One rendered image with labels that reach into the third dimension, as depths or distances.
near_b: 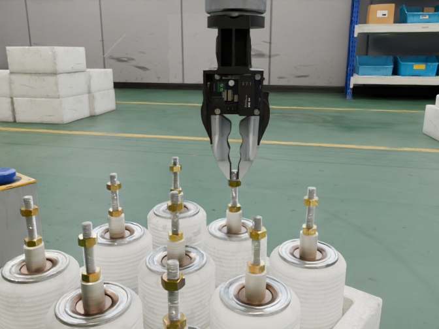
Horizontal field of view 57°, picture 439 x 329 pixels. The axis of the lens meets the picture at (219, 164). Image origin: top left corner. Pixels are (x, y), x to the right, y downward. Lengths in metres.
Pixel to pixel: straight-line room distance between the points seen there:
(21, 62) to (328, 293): 2.99
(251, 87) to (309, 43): 5.04
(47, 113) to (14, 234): 2.59
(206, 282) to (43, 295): 0.18
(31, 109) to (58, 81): 0.30
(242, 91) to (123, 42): 5.71
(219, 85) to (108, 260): 0.27
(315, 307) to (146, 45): 5.64
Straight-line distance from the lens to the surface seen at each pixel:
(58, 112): 3.19
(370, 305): 0.60
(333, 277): 0.52
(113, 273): 0.58
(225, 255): 0.57
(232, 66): 0.48
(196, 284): 0.49
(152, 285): 0.49
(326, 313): 0.54
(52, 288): 0.51
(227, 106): 0.49
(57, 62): 3.15
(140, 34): 6.06
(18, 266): 0.56
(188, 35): 5.81
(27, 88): 3.31
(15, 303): 0.53
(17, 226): 0.68
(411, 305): 0.97
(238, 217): 0.58
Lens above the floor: 0.50
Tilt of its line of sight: 15 degrees down
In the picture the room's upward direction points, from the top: straight up
